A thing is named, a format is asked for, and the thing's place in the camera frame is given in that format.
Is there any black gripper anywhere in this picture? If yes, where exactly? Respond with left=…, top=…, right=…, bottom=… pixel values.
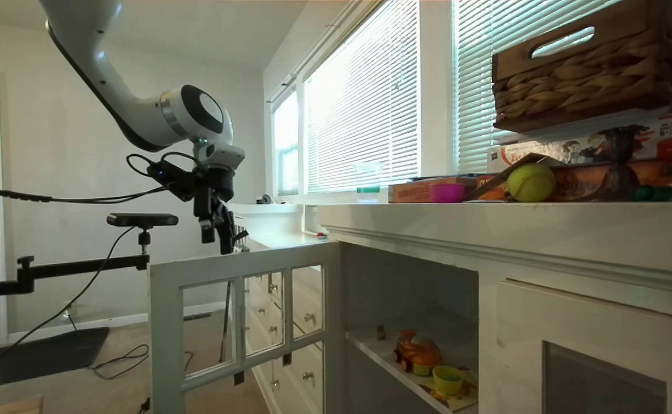
left=189, top=164, right=241, bottom=257

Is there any white glass-pane cabinet door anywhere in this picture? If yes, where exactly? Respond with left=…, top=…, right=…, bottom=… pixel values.
left=476, top=272, right=672, bottom=414
left=147, top=240, right=342, bottom=414

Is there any white wooden cabinet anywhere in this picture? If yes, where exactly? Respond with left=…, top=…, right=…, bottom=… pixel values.
left=315, top=200, right=672, bottom=414

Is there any bare bright window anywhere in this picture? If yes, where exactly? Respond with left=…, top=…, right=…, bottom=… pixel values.
left=271, top=87, right=304, bottom=198

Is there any white drawer unit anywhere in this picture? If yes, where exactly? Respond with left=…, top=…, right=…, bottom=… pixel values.
left=235, top=203, right=340, bottom=414

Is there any black tripod stand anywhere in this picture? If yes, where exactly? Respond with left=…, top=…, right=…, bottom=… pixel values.
left=0, top=226, right=139, bottom=386

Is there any white window blind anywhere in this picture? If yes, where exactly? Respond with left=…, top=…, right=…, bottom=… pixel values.
left=454, top=0, right=672, bottom=174
left=301, top=0, right=423, bottom=196

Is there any orange flat box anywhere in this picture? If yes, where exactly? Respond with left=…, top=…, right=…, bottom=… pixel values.
left=386, top=174, right=510, bottom=204

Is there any black flat platform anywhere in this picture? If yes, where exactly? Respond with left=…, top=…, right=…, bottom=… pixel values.
left=0, top=327, right=112, bottom=394

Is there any pink plastic cup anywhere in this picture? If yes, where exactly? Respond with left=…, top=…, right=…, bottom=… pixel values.
left=428, top=179, right=470, bottom=204

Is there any orange toy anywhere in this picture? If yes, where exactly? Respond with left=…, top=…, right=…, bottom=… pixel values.
left=391, top=328, right=444, bottom=378

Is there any brown wooden table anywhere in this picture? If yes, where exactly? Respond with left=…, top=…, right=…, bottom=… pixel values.
left=0, top=390, right=47, bottom=414

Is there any green toy cup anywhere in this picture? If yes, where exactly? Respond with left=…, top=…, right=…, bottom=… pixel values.
left=431, top=363, right=467, bottom=399

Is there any yellow-green tennis ball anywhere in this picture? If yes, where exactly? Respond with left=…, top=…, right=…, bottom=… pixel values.
left=501, top=161, right=560, bottom=204

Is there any brown wicker basket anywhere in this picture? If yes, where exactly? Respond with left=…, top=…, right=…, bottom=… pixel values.
left=491, top=0, right=672, bottom=133

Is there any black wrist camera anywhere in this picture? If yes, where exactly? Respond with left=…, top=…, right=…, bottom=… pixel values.
left=146, top=154, right=201, bottom=204

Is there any black stereo camera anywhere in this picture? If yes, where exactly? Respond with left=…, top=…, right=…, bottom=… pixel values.
left=104, top=212, right=182, bottom=229

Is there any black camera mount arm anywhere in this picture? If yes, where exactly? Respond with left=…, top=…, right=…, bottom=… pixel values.
left=0, top=228, right=154, bottom=300

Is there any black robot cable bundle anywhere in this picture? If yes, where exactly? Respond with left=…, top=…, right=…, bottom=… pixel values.
left=0, top=150, right=171, bottom=206

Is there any black floor cable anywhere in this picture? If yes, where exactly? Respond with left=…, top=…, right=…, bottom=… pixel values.
left=88, top=340, right=199, bottom=414

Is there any black pedestal bowl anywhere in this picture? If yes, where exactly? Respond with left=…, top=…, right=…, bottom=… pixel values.
left=594, top=123, right=653, bottom=204

